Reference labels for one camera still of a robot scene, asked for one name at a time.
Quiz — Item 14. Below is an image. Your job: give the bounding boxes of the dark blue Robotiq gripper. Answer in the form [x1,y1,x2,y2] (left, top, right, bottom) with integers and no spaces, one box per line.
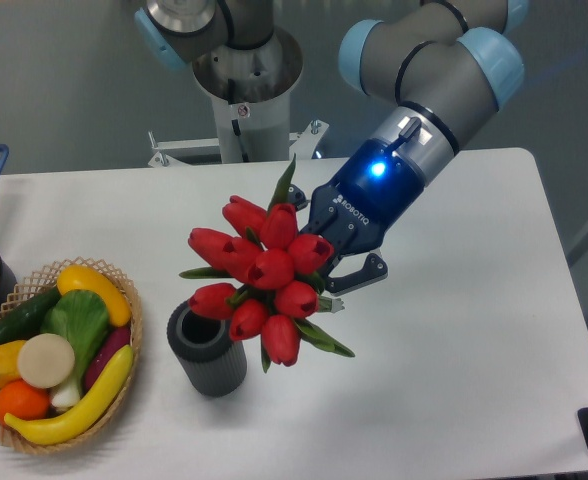
[287,139,425,293]

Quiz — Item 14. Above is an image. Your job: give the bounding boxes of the red tulip bouquet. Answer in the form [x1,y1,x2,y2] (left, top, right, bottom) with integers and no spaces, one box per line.
[180,163,355,369]

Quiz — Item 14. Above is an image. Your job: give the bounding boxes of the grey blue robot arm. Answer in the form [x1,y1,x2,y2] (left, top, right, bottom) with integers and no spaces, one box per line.
[134,1,529,295]

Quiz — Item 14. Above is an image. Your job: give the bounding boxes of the dark grey ribbed vase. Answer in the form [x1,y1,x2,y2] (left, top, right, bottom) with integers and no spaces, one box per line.
[166,301,247,397]

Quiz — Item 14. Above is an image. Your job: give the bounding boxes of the purple sweet potato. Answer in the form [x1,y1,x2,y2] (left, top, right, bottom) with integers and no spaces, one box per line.
[83,326,130,391]

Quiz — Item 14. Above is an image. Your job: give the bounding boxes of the yellow squash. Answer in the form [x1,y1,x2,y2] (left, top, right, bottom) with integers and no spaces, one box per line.
[56,265,131,327]

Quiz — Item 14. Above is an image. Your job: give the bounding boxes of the green bok choy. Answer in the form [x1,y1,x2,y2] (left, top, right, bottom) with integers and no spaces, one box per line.
[40,290,109,413]

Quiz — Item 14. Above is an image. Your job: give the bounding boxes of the woven wicker basket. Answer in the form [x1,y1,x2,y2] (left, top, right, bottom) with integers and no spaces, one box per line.
[0,257,143,455]

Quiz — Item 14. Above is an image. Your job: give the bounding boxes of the beige round disc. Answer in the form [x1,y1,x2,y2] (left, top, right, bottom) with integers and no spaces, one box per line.
[17,333,75,389]

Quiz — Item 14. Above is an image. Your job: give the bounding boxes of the green cucumber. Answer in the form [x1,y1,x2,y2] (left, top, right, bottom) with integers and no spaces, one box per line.
[0,288,61,345]

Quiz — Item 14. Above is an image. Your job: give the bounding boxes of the orange fruit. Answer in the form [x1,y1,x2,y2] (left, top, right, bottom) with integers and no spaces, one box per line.
[0,380,50,424]

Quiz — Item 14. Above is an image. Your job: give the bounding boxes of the yellow bell pepper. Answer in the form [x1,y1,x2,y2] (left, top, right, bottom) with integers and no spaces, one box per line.
[0,340,26,389]

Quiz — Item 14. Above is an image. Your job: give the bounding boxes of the yellow banana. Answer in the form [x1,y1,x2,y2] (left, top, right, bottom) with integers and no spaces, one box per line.
[4,345,134,446]

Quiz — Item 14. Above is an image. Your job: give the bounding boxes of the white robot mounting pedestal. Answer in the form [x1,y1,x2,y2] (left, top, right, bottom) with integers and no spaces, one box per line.
[148,92,329,167]

